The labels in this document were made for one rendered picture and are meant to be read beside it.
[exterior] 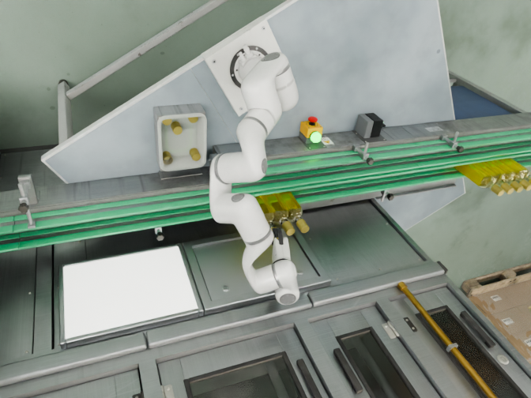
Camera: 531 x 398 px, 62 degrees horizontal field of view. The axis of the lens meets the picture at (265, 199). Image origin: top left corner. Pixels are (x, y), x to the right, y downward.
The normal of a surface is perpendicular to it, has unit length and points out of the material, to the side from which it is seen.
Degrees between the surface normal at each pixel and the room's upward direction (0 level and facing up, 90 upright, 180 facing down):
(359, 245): 91
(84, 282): 90
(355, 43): 0
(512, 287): 90
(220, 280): 90
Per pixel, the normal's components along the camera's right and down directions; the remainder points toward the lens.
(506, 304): 0.13, -0.72
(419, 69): 0.36, 0.57
